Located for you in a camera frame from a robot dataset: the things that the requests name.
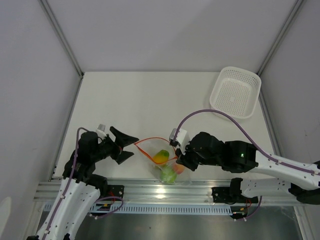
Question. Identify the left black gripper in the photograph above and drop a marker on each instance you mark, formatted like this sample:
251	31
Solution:
122	140

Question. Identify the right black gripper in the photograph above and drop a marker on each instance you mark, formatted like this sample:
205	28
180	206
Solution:
184	159

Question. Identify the red yellow peach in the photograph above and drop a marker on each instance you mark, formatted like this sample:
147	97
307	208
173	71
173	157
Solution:
178	168

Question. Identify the clear orange-zipper zip bag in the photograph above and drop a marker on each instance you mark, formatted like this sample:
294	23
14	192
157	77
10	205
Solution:
148	147

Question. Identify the yellow green mango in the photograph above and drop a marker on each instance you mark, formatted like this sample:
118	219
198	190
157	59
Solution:
161	157

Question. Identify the green apple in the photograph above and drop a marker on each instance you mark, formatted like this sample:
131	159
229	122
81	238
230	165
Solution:
168	175

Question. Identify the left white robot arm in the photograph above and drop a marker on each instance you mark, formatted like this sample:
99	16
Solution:
80	187

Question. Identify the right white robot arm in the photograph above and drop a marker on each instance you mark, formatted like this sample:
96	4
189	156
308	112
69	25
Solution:
285	177

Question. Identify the white perforated plastic basket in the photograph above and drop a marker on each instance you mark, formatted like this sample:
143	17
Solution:
236	92

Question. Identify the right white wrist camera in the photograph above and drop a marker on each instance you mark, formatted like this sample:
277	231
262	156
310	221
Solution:
179	139

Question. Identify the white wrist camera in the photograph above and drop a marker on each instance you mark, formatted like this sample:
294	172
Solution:
179	139
101	131

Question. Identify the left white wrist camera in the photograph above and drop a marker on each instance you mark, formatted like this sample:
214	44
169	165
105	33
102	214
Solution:
101	131

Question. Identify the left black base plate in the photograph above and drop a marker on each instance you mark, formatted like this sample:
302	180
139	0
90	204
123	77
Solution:
114	191

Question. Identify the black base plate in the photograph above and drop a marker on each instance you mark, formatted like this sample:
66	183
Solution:
222	195
114	191

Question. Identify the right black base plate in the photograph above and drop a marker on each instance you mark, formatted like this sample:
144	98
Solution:
222	195

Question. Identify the white slotted cable duct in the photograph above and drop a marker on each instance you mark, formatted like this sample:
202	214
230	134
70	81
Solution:
161	209

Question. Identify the aluminium mounting rail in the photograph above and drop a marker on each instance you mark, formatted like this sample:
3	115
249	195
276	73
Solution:
150	191

